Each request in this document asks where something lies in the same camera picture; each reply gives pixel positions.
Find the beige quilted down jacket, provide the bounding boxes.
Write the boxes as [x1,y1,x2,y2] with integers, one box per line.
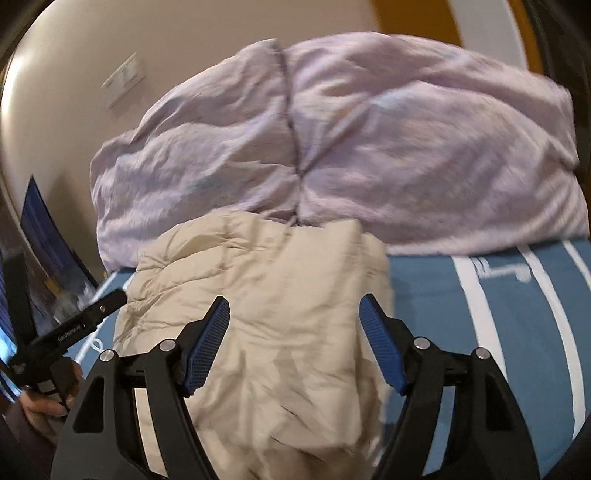
[113,212,393,479]

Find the person's left hand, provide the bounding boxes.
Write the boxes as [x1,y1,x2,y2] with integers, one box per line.
[18,361,84,444]

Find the black flat screen television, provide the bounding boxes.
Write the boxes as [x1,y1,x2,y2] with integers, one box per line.
[20,176,98,323]

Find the lilac floral duvet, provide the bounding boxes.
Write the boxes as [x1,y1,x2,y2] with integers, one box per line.
[90,32,589,270]

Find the white wall socket panel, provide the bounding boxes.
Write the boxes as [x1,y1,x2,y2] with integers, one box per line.
[100,53,146,108]

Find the wooden door frame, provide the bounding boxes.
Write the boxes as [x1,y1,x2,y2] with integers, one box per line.
[368,0,591,80]

